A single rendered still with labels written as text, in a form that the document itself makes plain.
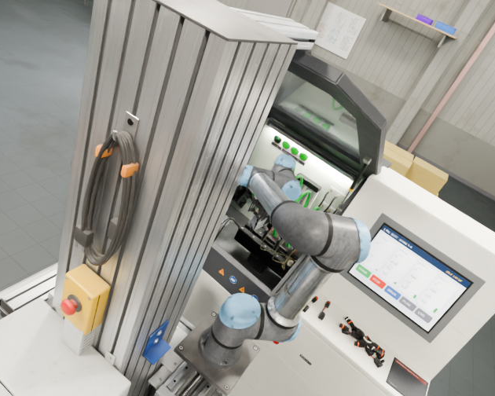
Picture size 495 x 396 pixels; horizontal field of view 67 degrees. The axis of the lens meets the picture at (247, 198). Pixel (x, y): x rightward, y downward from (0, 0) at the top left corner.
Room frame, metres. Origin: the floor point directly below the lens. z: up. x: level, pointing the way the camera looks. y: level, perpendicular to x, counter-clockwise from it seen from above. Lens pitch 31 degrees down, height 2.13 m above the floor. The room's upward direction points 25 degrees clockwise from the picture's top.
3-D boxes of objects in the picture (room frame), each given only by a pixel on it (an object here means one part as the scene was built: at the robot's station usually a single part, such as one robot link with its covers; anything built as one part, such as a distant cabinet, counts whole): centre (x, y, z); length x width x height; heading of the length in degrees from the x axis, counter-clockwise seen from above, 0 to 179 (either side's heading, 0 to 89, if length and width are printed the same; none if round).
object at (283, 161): (1.28, -0.08, 1.53); 0.09 x 0.08 x 0.11; 23
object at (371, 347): (1.19, -0.71, 1.01); 0.23 x 0.11 x 0.06; 66
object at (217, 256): (1.40, 0.01, 0.87); 0.62 x 0.04 x 0.16; 66
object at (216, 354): (0.83, -0.13, 1.09); 0.15 x 0.15 x 0.10
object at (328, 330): (1.20, -0.67, 0.96); 0.70 x 0.22 x 0.03; 66
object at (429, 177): (5.95, -2.17, 0.22); 1.29 x 0.85 x 0.45; 71
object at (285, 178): (1.19, -0.10, 1.53); 0.11 x 0.11 x 0.08; 23
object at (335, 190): (1.76, -0.42, 1.20); 0.13 x 0.03 x 0.31; 66
